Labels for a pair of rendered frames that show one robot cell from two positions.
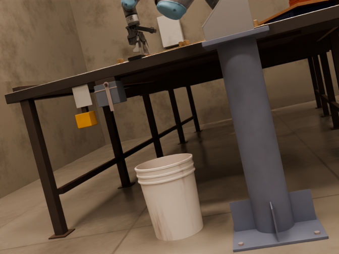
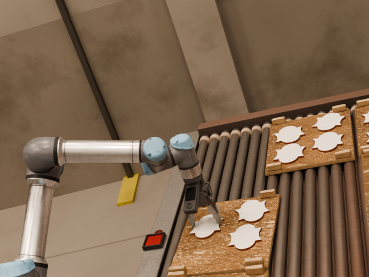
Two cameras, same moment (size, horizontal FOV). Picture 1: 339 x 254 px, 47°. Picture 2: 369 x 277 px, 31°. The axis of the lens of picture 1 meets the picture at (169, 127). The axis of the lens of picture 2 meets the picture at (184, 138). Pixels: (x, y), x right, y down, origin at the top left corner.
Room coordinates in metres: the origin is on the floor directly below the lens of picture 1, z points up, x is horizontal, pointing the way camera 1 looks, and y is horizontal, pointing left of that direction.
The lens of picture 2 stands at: (2.40, -2.03, 2.28)
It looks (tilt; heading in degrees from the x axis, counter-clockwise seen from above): 25 degrees down; 91
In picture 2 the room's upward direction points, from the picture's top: 20 degrees counter-clockwise
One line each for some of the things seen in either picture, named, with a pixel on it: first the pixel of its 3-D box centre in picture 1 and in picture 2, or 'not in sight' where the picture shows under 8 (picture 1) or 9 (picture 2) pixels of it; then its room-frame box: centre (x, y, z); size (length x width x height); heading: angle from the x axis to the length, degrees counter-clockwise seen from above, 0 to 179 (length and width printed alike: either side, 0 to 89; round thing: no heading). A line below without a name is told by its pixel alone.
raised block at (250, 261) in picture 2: not in sight; (254, 261); (2.45, -0.27, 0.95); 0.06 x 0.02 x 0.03; 159
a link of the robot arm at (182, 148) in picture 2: (128, 7); (183, 151); (2.35, 0.07, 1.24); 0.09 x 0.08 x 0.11; 6
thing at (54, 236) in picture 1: (44, 168); not in sight; (2.37, 0.80, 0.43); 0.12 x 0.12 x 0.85; 72
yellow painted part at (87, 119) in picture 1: (83, 106); not in sight; (2.24, 0.45, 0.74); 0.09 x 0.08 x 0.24; 72
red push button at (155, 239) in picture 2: not in sight; (154, 241); (2.13, 0.09, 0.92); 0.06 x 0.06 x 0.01; 72
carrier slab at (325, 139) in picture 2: not in sight; (308, 137); (2.85, 0.41, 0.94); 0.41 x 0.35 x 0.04; 72
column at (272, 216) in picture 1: (255, 134); not in sight; (1.71, -0.36, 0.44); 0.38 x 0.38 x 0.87; 79
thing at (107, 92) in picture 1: (110, 94); not in sight; (2.19, 0.28, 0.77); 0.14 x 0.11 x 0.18; 72
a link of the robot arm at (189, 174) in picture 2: (132, 20); (189, 170); (2.35, 0.07, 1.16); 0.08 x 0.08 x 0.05
